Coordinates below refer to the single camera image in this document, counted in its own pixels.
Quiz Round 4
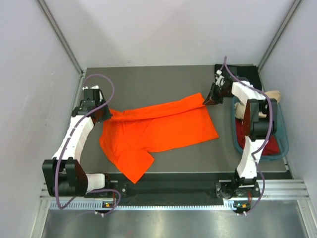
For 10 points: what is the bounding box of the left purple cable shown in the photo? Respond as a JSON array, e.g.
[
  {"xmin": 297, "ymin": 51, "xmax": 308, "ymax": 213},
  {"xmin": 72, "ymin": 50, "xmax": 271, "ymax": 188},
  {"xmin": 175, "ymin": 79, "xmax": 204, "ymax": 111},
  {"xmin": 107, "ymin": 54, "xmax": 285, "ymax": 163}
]
[{"xmin": 48, "ymin": 73, "xmax": 122, "ymax": 231}]

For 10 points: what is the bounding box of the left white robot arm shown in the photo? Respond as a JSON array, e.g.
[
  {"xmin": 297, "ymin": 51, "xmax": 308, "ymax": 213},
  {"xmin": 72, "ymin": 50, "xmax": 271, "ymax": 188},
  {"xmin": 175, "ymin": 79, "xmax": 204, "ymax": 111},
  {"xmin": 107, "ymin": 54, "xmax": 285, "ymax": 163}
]
[{"xmin": 42, "ymin": 85, "xmax": 112, "ymax": 197}]

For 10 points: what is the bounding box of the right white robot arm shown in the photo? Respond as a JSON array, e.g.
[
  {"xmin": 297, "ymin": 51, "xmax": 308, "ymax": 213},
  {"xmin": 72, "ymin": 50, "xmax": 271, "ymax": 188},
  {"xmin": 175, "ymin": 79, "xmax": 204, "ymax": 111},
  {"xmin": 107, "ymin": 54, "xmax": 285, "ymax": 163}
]
[{"xmin": 203, "ymin": 70, "xmax": 277, "ymax": 196}]

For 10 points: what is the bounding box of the teal plastic laundry basket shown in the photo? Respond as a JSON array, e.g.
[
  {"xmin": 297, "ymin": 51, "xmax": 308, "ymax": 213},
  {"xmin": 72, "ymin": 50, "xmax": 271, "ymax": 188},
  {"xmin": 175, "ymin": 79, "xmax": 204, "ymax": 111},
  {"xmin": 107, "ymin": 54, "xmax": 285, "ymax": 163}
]
[{"xmin": 231, "ymin": 97, "xmax": 289, "ymax": 161}]

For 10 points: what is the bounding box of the folded black t shirt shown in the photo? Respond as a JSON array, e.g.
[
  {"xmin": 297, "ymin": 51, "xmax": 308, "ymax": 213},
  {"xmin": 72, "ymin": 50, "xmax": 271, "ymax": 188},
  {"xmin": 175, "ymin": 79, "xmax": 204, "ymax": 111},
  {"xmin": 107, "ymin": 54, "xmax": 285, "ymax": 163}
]
[{"xmin": 214, "ymin": 64, "xmax": 262, "ymax": 90}]

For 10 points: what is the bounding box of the orange t shirt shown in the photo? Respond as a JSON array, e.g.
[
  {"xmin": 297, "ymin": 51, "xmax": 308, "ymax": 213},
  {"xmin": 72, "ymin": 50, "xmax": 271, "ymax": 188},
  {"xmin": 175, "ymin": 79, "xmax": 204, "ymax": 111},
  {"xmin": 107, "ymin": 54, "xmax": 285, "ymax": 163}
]
[{"xmin": 99, "ymin": 93, "xmax": 219, "ymax": 183}]

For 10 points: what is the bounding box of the red t shirt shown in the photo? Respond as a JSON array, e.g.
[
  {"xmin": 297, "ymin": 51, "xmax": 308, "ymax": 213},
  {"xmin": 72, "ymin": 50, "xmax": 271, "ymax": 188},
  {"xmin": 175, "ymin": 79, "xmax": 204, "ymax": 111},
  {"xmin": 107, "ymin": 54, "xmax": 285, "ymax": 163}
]
[{"xmin": 235, "ymin": 119, "xmax": 280, "ymax": 156}]

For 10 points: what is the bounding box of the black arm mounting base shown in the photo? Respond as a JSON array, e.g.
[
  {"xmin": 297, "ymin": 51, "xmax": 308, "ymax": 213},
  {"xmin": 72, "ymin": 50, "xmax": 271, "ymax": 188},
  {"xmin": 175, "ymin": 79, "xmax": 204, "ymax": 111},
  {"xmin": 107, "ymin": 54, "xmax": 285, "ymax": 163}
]
[{"xmin": 84, "ymin": 172, "xmax": 293, "ymax": 206}]

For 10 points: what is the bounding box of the beige t shirt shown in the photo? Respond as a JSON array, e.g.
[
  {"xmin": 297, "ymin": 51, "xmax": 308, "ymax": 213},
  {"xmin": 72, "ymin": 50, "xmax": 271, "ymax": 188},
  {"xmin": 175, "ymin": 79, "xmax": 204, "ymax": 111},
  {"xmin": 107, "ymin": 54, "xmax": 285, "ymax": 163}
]
[{"xmin": 234, "ymin": 90, "xmax": 283, "ymax": 119}]

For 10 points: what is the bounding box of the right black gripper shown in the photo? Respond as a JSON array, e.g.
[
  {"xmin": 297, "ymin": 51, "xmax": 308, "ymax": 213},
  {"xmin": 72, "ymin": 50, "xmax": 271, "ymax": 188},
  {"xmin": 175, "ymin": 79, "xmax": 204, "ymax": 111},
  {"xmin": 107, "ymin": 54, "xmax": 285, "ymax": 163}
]
[{"xmin": 204, "ymin": 82, "xmax": 231, "ymax": 106}]

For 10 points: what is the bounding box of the slotted grey cable duct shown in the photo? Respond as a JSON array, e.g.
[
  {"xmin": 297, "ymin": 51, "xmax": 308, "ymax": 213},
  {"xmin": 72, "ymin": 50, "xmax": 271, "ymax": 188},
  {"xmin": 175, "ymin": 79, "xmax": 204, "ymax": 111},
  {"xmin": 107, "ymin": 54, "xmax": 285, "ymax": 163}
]
[{"xmin": 64, "ymin": 200, "xmax": 248, "ymax": 211}]

